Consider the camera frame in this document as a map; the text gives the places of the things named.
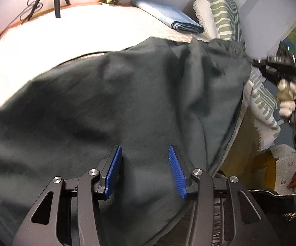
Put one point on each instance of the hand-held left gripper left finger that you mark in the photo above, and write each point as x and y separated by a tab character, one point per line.
113	166

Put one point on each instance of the person's black jacket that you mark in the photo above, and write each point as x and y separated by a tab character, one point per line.
286	215

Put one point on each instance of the green patterned white pillow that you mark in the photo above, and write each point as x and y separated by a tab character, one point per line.
219	10

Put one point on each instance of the wooden bed frame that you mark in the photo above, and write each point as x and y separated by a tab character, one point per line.
81	4

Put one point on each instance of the white printed cloth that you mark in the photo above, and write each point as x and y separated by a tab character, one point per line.
287	166

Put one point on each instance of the folded blue cloth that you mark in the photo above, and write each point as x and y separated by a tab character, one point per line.
163	14

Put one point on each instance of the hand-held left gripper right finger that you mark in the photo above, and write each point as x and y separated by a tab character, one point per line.
177	171

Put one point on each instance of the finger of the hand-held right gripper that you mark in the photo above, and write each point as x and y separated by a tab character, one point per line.
258	62

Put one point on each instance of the dark grey pants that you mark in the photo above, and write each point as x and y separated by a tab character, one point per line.
112	94

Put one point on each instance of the person's right hand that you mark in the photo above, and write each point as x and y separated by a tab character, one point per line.
290	102

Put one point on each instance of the pink plaid bed blanket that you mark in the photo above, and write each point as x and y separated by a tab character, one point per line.
60	35

